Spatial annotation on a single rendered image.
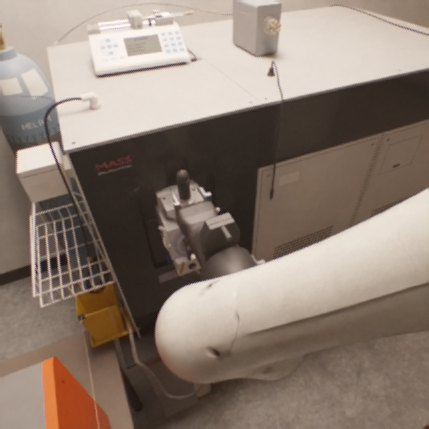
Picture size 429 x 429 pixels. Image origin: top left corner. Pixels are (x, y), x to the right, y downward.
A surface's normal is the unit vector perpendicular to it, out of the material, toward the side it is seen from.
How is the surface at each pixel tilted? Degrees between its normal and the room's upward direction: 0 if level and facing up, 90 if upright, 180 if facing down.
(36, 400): 0
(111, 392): 0
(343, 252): 42
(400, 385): 0
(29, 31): 90
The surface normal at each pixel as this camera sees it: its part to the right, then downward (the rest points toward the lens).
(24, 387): -0.03, -0.73
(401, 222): -0.71, -0.59
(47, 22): 0.40, 0.61
